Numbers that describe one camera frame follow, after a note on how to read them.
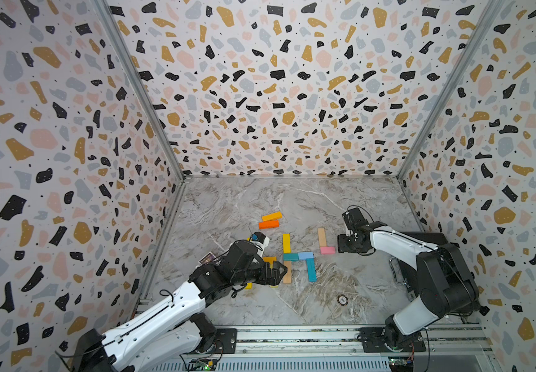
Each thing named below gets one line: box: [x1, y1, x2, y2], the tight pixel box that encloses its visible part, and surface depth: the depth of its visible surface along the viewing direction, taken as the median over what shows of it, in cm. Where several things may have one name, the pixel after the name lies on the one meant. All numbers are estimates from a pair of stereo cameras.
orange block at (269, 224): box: [258, 220, 280, 230], surface depth 105 cm
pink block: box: [319, 246, 336, 255], surface depth 97 cm
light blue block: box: [297, 251, 314, 261], surface depth 94 cm
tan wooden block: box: [282, 261, 293, 284], surface depth 90 cm
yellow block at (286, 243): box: [281, 233, 293, 255], surface depth 97 cm
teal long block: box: [305, 258, 319, 283], surface depth 92 cm
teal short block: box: [282, 252, 299, 262], surface depth 94 cm
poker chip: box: [336, 294, 349, 307], surface depth 85 cm
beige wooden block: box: [317, 227, 327, 248], surface depth 100 cm
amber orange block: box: [261, 210, 283, 223], surface depth 109 cm
